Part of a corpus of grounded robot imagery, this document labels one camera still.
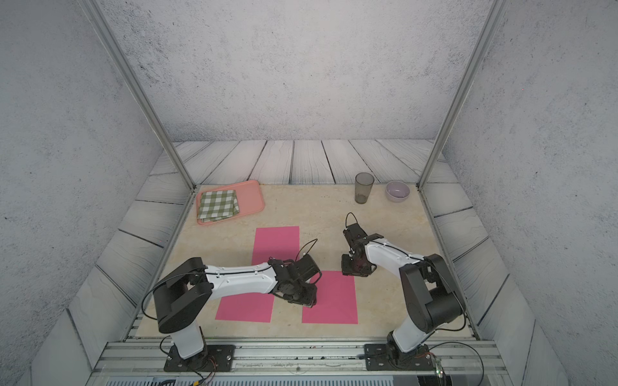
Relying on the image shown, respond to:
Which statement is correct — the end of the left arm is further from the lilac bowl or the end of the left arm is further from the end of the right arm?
the lilac bowl

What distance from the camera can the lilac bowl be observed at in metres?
1.13

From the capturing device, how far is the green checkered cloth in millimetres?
1101

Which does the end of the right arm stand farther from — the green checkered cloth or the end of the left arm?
the green checkered cloth

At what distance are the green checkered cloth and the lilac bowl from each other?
71 cm
